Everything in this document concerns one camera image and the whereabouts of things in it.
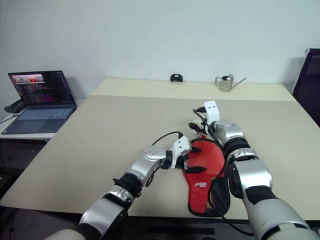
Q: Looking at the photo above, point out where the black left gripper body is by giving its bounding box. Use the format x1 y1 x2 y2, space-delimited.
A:
175 150 192 171

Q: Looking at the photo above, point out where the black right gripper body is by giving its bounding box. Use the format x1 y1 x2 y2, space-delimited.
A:
199 118 213 135

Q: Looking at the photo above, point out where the red and black paddle case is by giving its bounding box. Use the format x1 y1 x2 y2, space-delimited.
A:
181 136 232 218

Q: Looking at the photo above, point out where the stainless steel watering can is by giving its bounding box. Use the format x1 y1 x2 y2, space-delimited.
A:
214 73 248 93

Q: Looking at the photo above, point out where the black office chair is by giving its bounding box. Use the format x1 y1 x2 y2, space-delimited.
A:
291 48 320 127

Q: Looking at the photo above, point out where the beige rounded shape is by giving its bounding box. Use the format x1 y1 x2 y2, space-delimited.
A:
44 228 85 240

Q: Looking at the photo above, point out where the open grey laptop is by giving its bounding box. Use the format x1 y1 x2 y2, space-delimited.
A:
3 70 78 136

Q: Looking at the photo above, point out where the white side table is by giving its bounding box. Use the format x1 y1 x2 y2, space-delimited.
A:
0 97 85 141

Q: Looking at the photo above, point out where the black handheld controller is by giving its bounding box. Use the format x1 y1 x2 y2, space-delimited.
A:
3 100 24 114

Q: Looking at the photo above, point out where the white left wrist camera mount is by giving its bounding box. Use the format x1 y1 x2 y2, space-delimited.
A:
170 136 192 169

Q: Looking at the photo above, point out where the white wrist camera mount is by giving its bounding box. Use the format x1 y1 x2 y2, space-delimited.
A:
170 136 192 169
203 100 221 124

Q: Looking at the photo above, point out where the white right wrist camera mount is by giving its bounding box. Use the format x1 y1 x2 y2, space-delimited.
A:
203 100 221 124

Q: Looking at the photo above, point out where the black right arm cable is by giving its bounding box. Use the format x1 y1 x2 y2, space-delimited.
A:
191 106 255 236

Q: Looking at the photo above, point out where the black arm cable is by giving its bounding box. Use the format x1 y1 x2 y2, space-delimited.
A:
145 131 185 188
191 106 255 236

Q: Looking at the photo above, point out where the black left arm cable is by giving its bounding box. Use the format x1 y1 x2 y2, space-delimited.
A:
145 131 185 188

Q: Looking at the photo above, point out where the thin black laptop cable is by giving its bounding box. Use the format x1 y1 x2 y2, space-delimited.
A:
0 113 20 125

